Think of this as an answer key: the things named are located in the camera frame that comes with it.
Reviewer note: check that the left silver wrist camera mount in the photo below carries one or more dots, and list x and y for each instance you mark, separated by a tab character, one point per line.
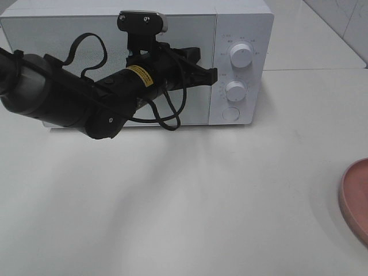
141	28

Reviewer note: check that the white microwave knob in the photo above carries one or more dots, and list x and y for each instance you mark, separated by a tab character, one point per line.
241	54
235	91

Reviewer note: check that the white microwave door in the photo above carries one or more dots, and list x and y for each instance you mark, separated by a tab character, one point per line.
54	36

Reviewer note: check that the white microwave oven body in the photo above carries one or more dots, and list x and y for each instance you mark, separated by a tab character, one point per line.
236	21

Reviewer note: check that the pink round plate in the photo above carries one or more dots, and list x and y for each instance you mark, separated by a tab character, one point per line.
352	199

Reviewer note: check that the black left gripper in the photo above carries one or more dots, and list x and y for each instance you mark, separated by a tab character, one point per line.
166	68

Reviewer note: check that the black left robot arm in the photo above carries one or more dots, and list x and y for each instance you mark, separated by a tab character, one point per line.
40	87

